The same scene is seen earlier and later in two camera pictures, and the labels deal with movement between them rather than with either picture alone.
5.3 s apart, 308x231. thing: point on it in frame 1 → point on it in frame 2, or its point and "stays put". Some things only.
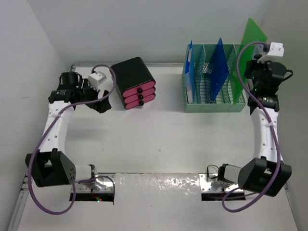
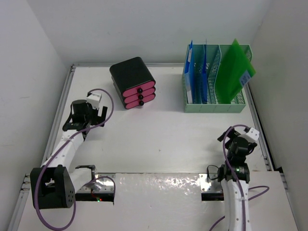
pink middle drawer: x=139 y=96 stays put
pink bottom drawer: x=140 y=102 stays put
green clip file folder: x=251 y=33 → x=235 y=71
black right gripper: x=252 y=64 → x=231 y=133
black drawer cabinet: x=134 y=83 stays put
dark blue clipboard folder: x=218 y=69 → x=205 y=86
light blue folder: x=189 y=75 stays put
